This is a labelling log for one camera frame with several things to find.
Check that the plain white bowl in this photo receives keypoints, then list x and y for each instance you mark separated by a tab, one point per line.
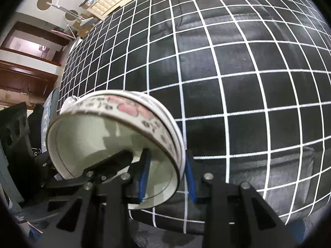
157	103

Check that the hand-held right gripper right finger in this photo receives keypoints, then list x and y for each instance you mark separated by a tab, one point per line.
190	180

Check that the black white grid tablecloth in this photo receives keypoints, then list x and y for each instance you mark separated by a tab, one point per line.
232	82

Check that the large patterned bowl pink flowers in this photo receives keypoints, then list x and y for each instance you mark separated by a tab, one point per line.
85	144

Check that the brown wooden cabinet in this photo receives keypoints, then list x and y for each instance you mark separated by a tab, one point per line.
23	80

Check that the white floor stand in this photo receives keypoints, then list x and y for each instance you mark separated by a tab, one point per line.
86	22

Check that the blue floral cushion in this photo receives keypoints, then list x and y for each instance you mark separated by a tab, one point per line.
50	113

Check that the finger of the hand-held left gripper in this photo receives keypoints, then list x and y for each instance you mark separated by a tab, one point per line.
116	161
46	165

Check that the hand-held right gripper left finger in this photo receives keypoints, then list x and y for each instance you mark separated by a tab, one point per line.
144	175

